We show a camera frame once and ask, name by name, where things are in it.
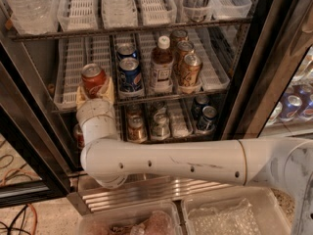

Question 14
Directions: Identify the orange soda can front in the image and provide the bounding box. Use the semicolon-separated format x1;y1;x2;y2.
179;53;202;87

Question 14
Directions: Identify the clear water bottle top left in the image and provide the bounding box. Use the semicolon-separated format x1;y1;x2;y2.
6;0;60;35

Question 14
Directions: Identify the clear plastic bin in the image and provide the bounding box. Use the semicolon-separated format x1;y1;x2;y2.
75;201;182;235
181;187;291;235

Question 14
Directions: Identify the brown tea bottle white cap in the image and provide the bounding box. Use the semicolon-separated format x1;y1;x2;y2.
150;35;174;89

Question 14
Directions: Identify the clear plastic bin right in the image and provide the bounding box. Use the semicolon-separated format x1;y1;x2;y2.
181;187;291;235

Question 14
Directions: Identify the blue can bottom front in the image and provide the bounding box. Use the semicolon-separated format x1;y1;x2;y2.
197;106;217;131

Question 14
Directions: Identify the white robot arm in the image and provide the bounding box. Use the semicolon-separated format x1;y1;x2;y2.
76;96;313;235

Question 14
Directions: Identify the red coke can shelf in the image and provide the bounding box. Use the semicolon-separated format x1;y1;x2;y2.
81;64;107;98

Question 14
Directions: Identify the brown can bottom front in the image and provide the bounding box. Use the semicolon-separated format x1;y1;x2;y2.
128;116;147;142

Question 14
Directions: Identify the blue pepsi can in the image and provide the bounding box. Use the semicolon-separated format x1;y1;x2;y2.
117;43;138;61
118;58;143;92

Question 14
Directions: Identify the blue can behind glass door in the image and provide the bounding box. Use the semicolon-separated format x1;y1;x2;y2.
279;94;302;121

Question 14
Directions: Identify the blue pepsi can rear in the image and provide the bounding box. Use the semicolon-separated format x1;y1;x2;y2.
117;43;138;61

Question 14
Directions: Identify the clear plastic bin left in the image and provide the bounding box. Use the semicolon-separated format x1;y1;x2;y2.
75;201;182;235

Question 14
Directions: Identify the red coke can bottom front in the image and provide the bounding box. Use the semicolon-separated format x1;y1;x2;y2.
73;124;84;150

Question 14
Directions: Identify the black cable on floor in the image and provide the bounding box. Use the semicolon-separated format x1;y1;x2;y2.
0;140;32;235

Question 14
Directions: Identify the orange soda can rear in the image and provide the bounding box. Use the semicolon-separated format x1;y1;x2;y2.
170;29;188;47

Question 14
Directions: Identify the blue can bottom rear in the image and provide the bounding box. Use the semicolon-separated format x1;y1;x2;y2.
191;95;209;119

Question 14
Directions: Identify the silver can bottom front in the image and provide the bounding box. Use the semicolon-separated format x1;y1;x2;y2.
152;113;170;140

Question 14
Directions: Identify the orange soda can middle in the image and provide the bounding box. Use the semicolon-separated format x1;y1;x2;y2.
174;40;195;71

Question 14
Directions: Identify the blue pepsi can front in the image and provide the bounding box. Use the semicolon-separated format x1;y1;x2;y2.
118;58;143;92

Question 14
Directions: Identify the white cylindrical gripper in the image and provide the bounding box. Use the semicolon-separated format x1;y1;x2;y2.
76;77;117;144

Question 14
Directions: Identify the plaid can top shelf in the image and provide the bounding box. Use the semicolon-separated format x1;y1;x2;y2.
183;0;210;23

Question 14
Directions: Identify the orange cable on floor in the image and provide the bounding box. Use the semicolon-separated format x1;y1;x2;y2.
0;168;42;235

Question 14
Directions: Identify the orange soda can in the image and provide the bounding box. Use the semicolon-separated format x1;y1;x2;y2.
179;53;202;87
174;40;195;71
170;29;188;47

